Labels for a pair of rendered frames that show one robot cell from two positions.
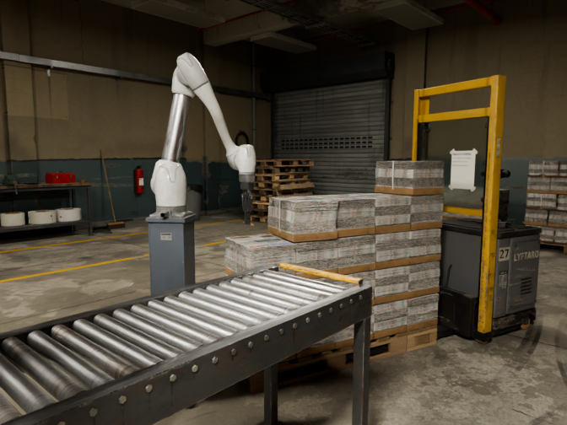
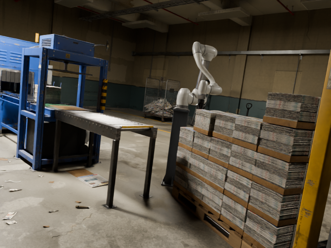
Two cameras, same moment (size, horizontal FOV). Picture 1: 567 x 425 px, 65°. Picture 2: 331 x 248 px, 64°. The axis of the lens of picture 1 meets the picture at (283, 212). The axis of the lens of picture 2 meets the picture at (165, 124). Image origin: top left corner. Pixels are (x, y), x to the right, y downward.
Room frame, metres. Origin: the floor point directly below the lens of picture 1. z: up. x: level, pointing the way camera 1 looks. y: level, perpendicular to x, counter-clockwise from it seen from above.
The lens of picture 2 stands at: (2.21, -2.84, 1.20)
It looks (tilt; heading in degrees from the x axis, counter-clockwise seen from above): 7 degrees down; 91
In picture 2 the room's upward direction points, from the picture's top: 7 degrees clockwise
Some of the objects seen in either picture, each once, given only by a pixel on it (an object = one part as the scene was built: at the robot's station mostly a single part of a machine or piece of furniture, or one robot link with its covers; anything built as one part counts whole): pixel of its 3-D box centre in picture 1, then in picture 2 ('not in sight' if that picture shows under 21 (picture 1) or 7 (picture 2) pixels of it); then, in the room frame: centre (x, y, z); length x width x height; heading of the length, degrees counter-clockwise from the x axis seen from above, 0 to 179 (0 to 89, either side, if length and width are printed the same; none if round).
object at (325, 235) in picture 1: (310, 234); (207, 130); (2.59, -0.15, 0.86); 0.29 x 0.16 x 0.04; 115
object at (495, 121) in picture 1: (488, 207); (322, 153); (3.04, -1.42, 0.97); 0.09 x 0.09 x 1.75; 29
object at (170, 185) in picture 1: (170, 184); (183, 96); (2.34, 0.59, 1.17); 0.18 x 0.16 x 0.22; 22
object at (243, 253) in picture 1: (320, 297); (219, 177); (2.78, -0.24, 0.42); 1.17 x 0.39 x 0.83; 119
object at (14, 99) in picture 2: not in sight; (32, 101); (-0.21, 1.72, 0.75); 1.53 x 0.64 x 0.10; 138
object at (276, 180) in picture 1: (279, 190); not in sight; (9.59, 0.08, 0.65); 1.33 x 0.94 x 1.30; 142
